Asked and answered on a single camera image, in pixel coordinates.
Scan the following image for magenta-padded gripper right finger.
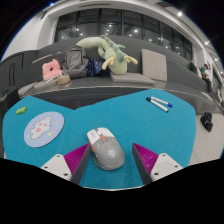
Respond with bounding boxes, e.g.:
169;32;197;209
132;142;184;186

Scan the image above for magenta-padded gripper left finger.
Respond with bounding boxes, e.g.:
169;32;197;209
40;143;92;186

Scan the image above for grey and orange computer mouse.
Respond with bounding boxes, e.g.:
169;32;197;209
86;127;126;171

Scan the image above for round cloud-print mouse pad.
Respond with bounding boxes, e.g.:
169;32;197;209
23;111;65;148

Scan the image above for black bag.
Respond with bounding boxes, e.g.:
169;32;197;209
200;112;214;133

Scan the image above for blue-capped white marker pen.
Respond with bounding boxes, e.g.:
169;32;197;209
150;96;174;108

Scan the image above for green eraser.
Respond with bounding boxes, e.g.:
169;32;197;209
15;106;28;116

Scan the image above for flat grey seat cushion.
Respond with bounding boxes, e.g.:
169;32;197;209
18;81;39;98
110;72;156;86

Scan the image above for black suitcase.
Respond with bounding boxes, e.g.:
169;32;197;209
0;85;20;116

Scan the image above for round grey seat cushion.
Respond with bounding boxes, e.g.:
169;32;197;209
34;79;61;90

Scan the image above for small tan pouch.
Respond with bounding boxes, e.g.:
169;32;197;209
57;74;72;86

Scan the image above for person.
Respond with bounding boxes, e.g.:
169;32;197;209
189;59;198;74
218;87;224;104
199;63;213;94

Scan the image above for pink plush cushion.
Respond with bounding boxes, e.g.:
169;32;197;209
41;58;63;82

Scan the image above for upright grey seat cushion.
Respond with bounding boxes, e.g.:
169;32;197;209
140;48;168;82

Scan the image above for dark blue star-print bag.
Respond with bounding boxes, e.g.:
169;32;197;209
84;58;104;77

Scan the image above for grey backpack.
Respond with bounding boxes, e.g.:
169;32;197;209
61;44;90;79

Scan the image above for green plush dragon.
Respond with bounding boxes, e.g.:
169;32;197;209
75;34;139;75

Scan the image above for round ceiling lights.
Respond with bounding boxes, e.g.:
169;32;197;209
176;10;212;46

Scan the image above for dark glass window wall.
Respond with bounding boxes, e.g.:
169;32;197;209
54;9;194;61

